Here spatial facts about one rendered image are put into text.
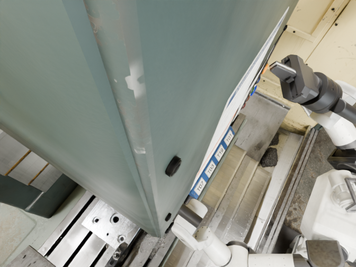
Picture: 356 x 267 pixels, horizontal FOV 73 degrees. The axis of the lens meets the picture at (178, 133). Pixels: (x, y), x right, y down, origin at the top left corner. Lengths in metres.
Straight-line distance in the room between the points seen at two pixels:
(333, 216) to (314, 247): 0.12
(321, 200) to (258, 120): 0.82
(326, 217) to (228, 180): 0.66
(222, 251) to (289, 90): 0.56
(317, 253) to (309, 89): 0.53
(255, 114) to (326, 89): 1.06
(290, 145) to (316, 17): 0.86
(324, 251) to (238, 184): 0.71
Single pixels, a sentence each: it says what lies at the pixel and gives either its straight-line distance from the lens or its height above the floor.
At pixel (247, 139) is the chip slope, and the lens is 1.66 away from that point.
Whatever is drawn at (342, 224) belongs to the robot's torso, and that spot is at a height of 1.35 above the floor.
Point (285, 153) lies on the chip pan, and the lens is 1.79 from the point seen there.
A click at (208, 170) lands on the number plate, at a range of 1.28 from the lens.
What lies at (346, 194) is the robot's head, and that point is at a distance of 0.91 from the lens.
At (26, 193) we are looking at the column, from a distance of 1.37.
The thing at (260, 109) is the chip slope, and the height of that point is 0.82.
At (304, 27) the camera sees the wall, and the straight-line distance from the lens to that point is 1.36.
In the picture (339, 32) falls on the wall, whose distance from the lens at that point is 1.35.
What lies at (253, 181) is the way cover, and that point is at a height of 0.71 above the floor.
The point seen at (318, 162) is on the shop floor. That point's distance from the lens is 2.72.
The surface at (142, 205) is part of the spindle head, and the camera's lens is 0.17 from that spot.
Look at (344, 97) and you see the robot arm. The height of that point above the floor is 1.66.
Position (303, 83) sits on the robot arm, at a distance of 0.60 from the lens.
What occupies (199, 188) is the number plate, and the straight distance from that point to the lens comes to 1.25.
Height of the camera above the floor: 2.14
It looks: 63 degrees down
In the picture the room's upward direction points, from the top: 6 degrees clockwise
